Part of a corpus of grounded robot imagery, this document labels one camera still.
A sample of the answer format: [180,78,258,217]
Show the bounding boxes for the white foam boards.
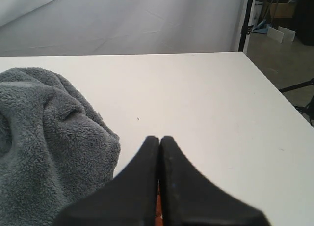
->
[267,26,296,43]

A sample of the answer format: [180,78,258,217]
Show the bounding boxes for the grey-blue fluffy towel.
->
[0,68,120,226]

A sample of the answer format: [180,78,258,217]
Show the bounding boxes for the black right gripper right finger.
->
[159,136,270,226]

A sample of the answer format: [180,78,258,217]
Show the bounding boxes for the brown cardboard box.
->
[269,0,297,19]

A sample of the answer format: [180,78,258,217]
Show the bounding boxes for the black tripod leg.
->
[279,78,314,127]

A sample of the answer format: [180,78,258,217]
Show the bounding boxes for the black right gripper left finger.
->
[53,136,159,226]

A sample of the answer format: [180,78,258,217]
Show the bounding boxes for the black backdrop stand pole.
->
[238,0,253,52]

